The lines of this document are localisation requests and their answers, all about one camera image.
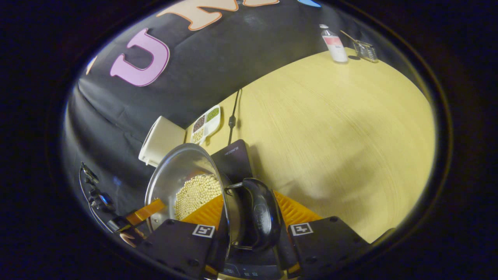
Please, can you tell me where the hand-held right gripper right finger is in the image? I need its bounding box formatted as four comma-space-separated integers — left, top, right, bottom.
272, 190, 370, 278

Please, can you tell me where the pile of soybeans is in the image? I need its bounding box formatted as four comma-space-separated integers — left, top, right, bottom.
174, 174, 222, 221

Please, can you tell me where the white divided dish of beans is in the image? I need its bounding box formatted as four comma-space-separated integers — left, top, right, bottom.
190, 104, 221, 145

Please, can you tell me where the steel pot with black handles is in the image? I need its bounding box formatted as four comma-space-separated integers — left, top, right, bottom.
145, 143, 282, 251

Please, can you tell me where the white bottle with pink label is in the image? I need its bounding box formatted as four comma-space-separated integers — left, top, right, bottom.
319, 24, 349, 63

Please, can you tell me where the thin wooden stick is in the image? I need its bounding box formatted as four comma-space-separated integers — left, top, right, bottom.
340, 30, 360, 45

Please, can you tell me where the black backdrop cloth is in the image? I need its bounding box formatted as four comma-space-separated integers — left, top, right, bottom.
62, 0, 413, 218

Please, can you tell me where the small clear glass holder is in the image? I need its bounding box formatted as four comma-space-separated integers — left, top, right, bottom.
352, 39, 379, 63

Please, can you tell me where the white toaster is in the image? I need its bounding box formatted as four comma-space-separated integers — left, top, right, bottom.
139, 116, 186, 168

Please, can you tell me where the black induction cooktop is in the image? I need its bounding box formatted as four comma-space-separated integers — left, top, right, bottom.
210, 139, 290, 280

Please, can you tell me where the black power cable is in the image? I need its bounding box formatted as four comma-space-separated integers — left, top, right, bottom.
228, 89, 242, 146

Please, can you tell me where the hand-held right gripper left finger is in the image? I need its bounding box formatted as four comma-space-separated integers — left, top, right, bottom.
136, 194, 231, 280

